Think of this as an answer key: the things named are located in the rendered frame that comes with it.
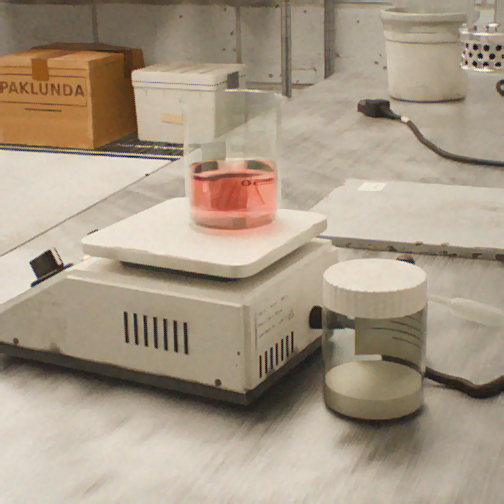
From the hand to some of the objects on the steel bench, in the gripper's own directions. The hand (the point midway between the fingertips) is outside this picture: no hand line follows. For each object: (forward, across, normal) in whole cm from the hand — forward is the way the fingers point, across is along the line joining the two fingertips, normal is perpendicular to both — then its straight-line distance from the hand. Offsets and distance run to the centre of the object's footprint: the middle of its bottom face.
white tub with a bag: (+9, -129, -44) cm, 136 cm away
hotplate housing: (+9, -34, -10) cm, 36 cm away
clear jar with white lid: (+9, -34, +5) cm, 36 cm away
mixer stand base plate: (+9, -72, -7) cm, 73 cm away
